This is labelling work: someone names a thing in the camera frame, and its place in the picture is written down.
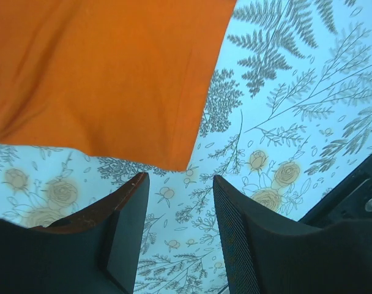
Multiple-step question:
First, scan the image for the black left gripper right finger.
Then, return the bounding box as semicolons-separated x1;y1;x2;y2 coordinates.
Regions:
213;176;372;293

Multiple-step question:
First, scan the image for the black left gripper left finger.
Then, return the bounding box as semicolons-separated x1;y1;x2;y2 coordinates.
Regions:
0;173;150;293

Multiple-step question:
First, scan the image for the floral patterned table mat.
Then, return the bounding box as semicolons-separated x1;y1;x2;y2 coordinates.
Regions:
0;1;372;293

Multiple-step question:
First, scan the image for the orange t shirt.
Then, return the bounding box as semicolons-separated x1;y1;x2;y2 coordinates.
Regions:
0;1;235;172

